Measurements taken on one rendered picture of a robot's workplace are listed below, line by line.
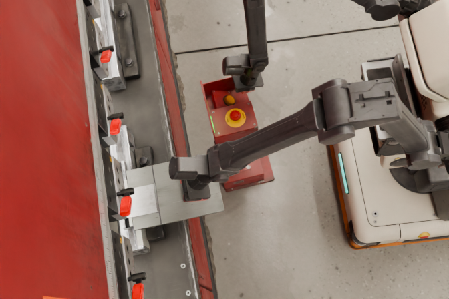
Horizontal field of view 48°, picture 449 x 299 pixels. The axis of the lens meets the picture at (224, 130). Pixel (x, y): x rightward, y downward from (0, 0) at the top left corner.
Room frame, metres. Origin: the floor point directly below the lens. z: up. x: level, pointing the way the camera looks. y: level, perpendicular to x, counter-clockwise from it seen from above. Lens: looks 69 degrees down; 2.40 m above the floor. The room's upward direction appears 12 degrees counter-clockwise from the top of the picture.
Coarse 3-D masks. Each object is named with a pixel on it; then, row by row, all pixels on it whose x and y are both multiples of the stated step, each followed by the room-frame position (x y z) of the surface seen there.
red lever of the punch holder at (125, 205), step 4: (128, 188) 0.35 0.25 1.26; (132, 188) 0.35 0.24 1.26; (116, 192) 0.34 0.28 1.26; (120, 192) 0.34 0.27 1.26; (124, 192) 0.34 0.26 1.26; (128, 192) 0.34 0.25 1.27; (132, 192) 0.34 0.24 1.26; (124, 196) 0.33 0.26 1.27; (128, 196) 0.32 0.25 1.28; (124, 200) 0.31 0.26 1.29; (128, 200) 0.31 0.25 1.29; (124, 204) 0.30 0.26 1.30; (128, 204) 0.30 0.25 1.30; (120, 208) 0.29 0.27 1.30; (124, 208) 0.29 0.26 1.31; (128, 208) 0.29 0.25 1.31; (120, 212) 0.28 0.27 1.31; (124, 212) 0.28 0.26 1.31; (128, 212) 0.28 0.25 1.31
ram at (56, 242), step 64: (0, 0) 0.51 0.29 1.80; (64, 0) 0.74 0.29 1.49; (0, 64) 0.40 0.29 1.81; (64, 64) 0.55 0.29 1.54; (0, 128) 0.29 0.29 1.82; (64, 128) 0.39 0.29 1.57; (0, 192) 0.21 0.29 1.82; (64, 192) 0.26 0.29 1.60; (0, 256) 0.13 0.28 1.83; (64, 256) 0.15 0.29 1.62
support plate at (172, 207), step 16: (128, 176) 0.46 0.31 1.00; (144, 176) 0.45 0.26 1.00; (160, 176) 0.44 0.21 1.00; (160, 192) 0.40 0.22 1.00; (176, 192) 0.39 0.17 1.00; (160, 208) 0.35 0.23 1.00; (176, 208) 0.34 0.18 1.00; (192, 208) 0.33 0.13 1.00; (208, 208) 0.32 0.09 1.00; (144, 224) 0.31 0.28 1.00; (160, 224) 0.30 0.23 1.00
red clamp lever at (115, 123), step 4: (120, 112) 0.55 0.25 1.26; (112, 116) 0.54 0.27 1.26; (116, 116) 0.54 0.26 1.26; (120, 116) 0.54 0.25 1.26; (108, 120) 0.54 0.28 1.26; (112, 120) 0.52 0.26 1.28; (116, 120) 0.52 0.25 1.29; (120, 120) 0.52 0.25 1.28; (112, 124) 0.50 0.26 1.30; (116, 124) 0.50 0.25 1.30; (120, 124) 0.51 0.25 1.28; (112, 128) 0.49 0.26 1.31; (116, 128) 0.48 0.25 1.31; (112, 132) 0.48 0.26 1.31; (116, 132) 0.47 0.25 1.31
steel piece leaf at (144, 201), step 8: (152, 184) 0.42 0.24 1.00; (136, 192) 0.41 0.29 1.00; (144, 192) 0.41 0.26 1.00; (152, 192) 0.40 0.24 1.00; (136, 200) 0.39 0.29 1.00; (144, 200) 0.38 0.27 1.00; (152, 200) 0.38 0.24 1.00; (136, 208) 0.36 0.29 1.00; (144, 208) 0.36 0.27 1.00; (152, 208) 0.35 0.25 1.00; (128, 216) 0.35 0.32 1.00
